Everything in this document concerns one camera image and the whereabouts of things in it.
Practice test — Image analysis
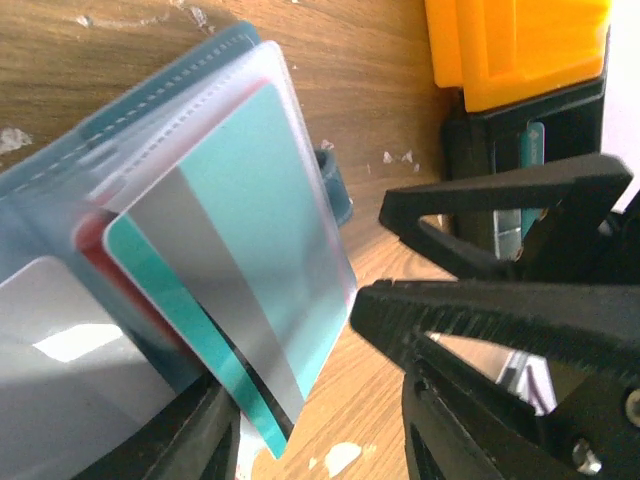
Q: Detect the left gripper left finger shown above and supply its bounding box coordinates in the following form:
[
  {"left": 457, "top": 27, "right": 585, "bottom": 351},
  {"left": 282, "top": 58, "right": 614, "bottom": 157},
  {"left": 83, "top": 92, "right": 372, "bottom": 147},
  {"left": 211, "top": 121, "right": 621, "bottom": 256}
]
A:
[{"left": 75, "top": 374, "right": 240, "bottom": 480}]

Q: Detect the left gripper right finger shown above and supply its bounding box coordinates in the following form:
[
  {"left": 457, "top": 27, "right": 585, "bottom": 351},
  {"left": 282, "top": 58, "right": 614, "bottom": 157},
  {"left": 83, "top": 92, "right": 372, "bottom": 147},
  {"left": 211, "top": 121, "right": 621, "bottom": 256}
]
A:
[{"left": 350, "top": 280, "right": 639, "bottom": 479}]

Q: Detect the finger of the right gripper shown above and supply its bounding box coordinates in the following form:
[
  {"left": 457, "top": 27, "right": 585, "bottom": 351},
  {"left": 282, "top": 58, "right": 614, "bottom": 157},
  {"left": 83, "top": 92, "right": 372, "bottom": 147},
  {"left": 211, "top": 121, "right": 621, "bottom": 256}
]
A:
[{"left": 379, "top": 154, "right": 633, "bottom": 280}]

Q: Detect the teal credit card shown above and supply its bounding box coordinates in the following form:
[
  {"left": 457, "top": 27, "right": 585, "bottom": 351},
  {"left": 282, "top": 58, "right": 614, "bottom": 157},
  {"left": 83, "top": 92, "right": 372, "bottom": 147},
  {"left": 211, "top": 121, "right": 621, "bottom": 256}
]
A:
[
  {"left": 103, "top": 82, "right": 356, "bottom": 457},
  {"left": 520, "top": 121, "right": 545, "bottom": 239}
]

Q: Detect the red white credit card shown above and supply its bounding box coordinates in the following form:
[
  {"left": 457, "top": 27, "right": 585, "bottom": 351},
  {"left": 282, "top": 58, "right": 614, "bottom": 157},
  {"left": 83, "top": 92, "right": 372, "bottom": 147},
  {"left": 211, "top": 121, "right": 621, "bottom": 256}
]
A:
[{"left": 72, "top": 210, "right": 187, "bottom": 353}]

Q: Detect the black card tray near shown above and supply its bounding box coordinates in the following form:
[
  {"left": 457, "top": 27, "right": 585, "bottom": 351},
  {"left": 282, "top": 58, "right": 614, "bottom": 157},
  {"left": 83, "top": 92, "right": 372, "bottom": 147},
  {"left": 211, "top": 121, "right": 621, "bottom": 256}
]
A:
[{"left": 438, "top": 64, "right": 609, "bottom": 261}]

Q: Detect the orange card tray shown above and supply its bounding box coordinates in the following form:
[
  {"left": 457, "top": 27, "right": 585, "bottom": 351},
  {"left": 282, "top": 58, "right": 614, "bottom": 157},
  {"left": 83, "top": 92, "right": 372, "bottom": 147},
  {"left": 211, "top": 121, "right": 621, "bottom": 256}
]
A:
[{"left": 425, "top": 0, "right": 612, "bottom": 113}]

